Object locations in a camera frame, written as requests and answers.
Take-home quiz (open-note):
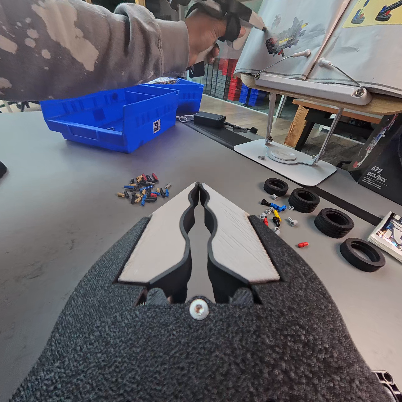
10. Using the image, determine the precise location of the sticker sheet booklet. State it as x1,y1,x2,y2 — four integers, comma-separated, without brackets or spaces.
367,211,402,264

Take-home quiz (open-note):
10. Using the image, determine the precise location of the rack of red blue bins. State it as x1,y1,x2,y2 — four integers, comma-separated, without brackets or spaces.
204,58,271,106

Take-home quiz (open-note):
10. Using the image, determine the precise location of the toy car set box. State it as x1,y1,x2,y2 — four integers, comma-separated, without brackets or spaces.
348,113,402,205

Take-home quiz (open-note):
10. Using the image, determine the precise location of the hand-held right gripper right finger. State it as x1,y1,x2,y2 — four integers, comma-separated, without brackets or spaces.
200,182,281,286

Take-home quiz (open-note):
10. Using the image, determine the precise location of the black toy tyre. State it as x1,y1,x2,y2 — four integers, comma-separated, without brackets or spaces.
263,178,289,197
314,208,355,239
288,188,321,214
339,237,386,273

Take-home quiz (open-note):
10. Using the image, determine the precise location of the pile of small toy pins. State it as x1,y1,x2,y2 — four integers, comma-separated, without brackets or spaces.
117,173,173,206

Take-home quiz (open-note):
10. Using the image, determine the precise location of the black power cable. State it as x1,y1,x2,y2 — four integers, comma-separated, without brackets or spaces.
224,122,259,134

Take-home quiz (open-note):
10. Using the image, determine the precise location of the black power adapter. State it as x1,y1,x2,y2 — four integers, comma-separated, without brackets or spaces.
193,114,227,129

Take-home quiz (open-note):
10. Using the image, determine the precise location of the blue plastic bin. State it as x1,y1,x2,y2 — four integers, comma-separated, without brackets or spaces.
143,77,205,117

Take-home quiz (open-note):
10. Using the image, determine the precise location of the book stand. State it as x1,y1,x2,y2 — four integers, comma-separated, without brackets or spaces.
234,47,402,187

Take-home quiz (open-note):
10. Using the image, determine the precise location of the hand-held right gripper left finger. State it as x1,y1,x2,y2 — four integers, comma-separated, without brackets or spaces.
117,181,201,286

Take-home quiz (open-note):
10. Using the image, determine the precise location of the person's left forearm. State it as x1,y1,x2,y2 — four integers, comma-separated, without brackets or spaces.
0,0,190,101

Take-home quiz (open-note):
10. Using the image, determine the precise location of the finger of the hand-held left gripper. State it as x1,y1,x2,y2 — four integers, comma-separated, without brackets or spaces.
220,0,268,32

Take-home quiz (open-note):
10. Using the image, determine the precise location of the wooden table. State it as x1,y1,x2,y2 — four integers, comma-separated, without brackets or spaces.
284,98,384,152

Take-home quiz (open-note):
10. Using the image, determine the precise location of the person's left hand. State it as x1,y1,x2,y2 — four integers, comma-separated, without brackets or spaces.
187,9,248,69

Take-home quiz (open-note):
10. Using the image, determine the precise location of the cluster of grey toy connectors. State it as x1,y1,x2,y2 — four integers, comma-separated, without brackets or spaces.
259,194,299,234

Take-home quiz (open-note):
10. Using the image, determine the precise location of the instruction manual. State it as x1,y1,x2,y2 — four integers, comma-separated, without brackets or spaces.
234,0,402,98

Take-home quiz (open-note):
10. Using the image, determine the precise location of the black toy frame piece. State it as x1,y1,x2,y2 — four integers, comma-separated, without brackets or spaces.
372,370,397,398

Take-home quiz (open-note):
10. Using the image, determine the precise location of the grey desk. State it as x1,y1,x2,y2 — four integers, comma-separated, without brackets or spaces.
0,110,402,402

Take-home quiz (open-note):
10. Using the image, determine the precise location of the blue bin with marker label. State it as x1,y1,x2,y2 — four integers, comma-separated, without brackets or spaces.
40,84,179,154

